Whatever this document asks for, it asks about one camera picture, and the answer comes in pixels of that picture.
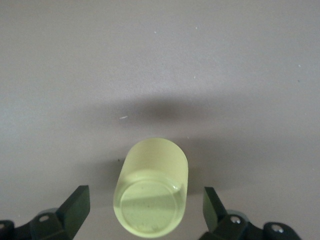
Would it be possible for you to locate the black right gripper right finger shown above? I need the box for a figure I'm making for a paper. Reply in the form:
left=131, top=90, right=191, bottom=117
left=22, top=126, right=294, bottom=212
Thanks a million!
left=201, top=186, right=261, bottom=240

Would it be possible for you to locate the yellow plastic cup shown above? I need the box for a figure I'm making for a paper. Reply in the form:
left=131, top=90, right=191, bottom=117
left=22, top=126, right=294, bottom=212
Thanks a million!
left=112, top=136, right=189, bottom=239

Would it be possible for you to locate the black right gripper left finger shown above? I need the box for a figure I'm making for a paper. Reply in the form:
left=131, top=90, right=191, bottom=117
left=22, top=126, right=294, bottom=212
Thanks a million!
left=29, top=184, right=90, bottom=240

